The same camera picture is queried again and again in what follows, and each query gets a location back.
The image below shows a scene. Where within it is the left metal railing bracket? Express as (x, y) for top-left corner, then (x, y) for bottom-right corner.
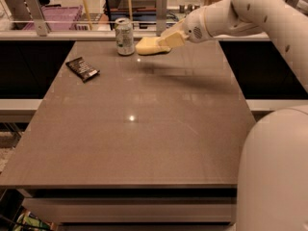
(25, 0), (49, 37)

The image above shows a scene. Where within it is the middle metal railing bracket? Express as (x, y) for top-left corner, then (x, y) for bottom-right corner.
(156, 0), (167, 36)

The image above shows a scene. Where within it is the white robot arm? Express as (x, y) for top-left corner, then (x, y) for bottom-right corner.
(159, 0), (308, 231)

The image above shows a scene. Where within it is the yellow pole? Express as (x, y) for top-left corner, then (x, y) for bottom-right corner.
(82, 0), (92, 31)

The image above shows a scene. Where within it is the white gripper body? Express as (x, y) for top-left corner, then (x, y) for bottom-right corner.
(183, 7), (212, 43)

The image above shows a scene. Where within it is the yellow curved sponge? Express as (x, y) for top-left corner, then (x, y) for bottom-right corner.
(136, 37), (171, 56)

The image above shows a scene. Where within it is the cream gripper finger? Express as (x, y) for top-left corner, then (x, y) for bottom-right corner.
(157, 31), (189, 48)
(161, 20), (186, 38)

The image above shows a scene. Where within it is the black snack packet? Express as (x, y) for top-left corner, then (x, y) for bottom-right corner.
(65, 57), (99, 83)

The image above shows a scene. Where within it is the white table drawer front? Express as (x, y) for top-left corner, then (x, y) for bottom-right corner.
(23, 198), (236, 223)

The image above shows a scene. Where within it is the purple plastic crate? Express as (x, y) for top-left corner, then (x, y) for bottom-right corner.
(22, 5), (83, 32)

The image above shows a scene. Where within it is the green white 7up can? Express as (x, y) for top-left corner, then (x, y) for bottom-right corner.
(115, 17), (135, 56)

